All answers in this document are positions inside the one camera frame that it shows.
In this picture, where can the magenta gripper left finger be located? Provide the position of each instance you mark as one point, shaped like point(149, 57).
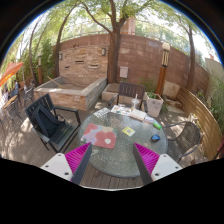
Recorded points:
point(70, 166)

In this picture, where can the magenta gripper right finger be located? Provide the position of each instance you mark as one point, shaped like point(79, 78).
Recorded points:
point(153, 166)

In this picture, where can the blue computer mouse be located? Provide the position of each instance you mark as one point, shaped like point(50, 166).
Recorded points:
point(155, 138)

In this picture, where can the round glass patio table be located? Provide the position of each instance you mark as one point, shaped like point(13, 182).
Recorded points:
point(120, 161)

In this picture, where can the green marker pen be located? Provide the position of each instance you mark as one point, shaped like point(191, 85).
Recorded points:
point(157, 125)

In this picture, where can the black plastic chair left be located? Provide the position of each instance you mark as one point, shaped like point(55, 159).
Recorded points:
point(64, 134)

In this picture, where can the metal mesh chair right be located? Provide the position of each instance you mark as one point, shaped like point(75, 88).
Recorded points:
point(186, 142)

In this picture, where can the yellow square card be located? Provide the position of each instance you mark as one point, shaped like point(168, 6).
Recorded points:
point(128, 131)

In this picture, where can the black backpack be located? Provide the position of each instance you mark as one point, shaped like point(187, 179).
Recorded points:
point(46, 121)

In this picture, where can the white open book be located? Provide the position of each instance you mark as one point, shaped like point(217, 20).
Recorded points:
point(137, 114)

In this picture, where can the white square planter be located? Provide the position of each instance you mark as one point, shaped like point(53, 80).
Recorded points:
point(154, 103)

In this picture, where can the black white patterned card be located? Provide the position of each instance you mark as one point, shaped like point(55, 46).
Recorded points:
point(101, 112)

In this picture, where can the clear plastic cup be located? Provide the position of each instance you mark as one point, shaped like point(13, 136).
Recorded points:
point(135, 102)

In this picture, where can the curved wooden bench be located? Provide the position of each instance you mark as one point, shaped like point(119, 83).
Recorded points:
point(212, 136)

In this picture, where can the stone raised fountain basin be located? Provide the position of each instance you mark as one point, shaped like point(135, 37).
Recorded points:
point(81, 93)

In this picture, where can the dark wooden chair behind table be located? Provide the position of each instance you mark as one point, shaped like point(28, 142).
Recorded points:
point(133, 91)

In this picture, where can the metal chair far left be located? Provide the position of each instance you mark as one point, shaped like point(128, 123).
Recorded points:
point(11, 109)

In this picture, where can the large tree trunk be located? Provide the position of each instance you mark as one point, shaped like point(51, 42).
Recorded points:
point(113, 52)

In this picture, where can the orange patio umbrella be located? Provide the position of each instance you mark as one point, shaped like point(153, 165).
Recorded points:
point(11, 70)

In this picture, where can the wooden post lamp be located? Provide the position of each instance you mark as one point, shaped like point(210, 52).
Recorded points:
point(164, 65)

